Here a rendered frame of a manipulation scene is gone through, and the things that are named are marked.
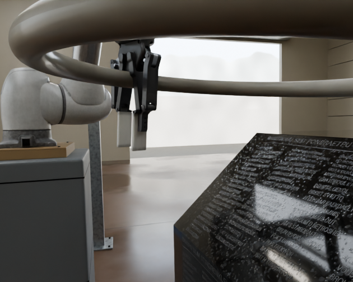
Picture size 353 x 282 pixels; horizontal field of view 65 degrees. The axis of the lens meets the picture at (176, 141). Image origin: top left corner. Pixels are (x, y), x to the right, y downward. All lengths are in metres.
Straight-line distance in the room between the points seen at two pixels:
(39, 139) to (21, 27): 0.86
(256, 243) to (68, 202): 0.61
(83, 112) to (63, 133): 5.90
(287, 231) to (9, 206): 0.77
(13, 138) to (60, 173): 0.23
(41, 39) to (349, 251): 0.40
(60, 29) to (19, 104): 0.88
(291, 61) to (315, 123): 2.02
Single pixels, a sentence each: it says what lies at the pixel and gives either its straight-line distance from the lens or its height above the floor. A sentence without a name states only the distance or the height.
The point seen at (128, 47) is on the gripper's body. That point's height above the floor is 1.05.
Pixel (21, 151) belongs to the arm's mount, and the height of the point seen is 0.82.
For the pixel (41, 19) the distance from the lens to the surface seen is 0.19.
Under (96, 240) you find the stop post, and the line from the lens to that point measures 2.23.
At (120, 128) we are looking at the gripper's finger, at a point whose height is 0.90.
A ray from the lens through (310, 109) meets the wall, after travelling 9.21.
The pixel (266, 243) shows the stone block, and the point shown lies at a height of 0.70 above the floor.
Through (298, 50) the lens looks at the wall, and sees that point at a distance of 9.16.
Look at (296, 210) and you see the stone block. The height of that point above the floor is 0.75.
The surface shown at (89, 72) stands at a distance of 0.44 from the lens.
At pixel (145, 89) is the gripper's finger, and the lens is 0.48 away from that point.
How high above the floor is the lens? 0.91
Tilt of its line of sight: 4 degrees down
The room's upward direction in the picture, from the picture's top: 1 degrees counter-clockwise
